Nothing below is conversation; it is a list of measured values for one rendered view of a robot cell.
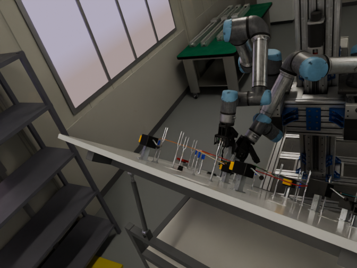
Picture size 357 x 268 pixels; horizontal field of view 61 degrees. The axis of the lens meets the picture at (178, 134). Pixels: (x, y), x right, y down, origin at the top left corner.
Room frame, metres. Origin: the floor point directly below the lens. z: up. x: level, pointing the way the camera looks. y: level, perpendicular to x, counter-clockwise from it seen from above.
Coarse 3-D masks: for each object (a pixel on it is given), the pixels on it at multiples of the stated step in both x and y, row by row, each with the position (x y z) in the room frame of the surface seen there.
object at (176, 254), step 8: (128, 224) 1.11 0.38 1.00; (128, 232) 1.09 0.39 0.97; (136, 232) 1.05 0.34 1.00; (136, 240) 1.08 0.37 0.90; (144, 240) 0.99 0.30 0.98; (152, 240) 0.97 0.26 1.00; (160, 240) 0.96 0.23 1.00; (136, 248) 1.09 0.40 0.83; (144, 248) 1.09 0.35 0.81; (160, 248) 0.91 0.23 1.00; (168, 248) 0.90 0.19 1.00; (168, 256) 0.88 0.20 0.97; (176, 256) 0.85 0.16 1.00; (184, 256) 0.84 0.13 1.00; (184, 264) 0.81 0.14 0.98; (192, 264) 0.79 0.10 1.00; (200, 264) 0.78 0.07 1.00
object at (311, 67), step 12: (300, 60) 1.36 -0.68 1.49; (312, 60) 1.29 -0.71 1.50; (324, 60) 1.29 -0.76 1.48; (336, 60) 1.33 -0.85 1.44; (348, 60) 1.33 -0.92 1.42; (300, 72) 1.32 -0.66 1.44; (312, 72) 1.28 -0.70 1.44; (324, 72) 1.28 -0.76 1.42; (336, 72) 1.32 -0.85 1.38; (348, 72) 1.33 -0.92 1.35
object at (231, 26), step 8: (248, 16) 1.57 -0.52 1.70; (224, 24) 1.61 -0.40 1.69; (232, 24) 1.58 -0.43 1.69; (240, 24) 1.56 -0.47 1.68; (248, 24) 1.53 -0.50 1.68; (224, 32) 1.59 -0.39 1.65; (232, 32) 1.57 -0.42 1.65; (240, 32) 1.55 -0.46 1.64; (248, 32) 1.53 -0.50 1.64; (224, 40) 1.61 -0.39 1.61; (232, 40) 1.59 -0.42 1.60; (240, 40) 1.58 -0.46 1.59; (248, 40) 1.66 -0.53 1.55; (240, 48) 1.66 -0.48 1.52; (248, 48) 1.68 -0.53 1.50; (240, 56) 1.76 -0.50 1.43; (248, 56) 1.72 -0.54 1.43; (240, 64) 1.84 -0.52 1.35; (248, 64) 1.78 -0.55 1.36; (248, 72) 1.84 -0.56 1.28
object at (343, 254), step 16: (96, 160) 0.94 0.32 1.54; (112, 160) 0.97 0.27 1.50; (144, 176) 0.83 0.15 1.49; (192, 192) 0.68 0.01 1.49; (224, 208) 0.59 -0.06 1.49; (240, 208) 0.56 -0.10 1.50; (272, 224) 0.49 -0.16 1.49; (304, 240) 0.43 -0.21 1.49; (320, 240) 0.41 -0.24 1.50; (336, 256) 0.37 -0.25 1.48; (352, 256) 0.31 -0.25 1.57
